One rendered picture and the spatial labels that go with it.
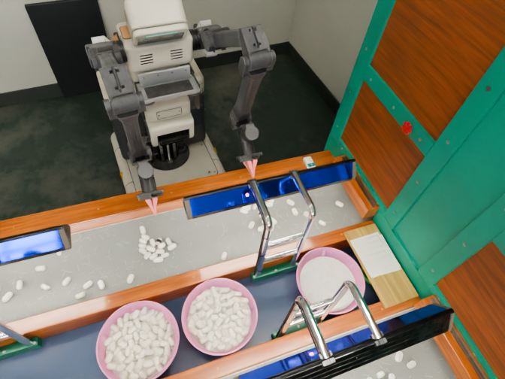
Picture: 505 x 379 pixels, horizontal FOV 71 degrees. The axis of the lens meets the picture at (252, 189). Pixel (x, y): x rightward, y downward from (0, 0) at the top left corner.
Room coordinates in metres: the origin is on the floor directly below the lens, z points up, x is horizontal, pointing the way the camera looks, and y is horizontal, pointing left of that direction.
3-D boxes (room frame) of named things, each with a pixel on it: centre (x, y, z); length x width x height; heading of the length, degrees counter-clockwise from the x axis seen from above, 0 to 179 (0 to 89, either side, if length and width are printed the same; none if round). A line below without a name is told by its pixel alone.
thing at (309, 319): (0.31, -0.27, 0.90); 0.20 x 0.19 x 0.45; 116
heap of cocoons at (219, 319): (0.38, 0.05, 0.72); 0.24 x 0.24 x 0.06
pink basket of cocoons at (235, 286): (0.38, 0.05, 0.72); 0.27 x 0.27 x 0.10
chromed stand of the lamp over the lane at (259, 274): (0.67, -0.10, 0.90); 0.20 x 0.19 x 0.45; 116
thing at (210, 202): (0.75, -0.07, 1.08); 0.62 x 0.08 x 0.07; 116
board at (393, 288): (0.66, -0.54, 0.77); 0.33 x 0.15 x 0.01; 26
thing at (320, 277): (0.57, -0.34, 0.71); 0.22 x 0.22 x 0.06
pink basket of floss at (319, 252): (0.57, -0.34, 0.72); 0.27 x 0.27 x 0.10
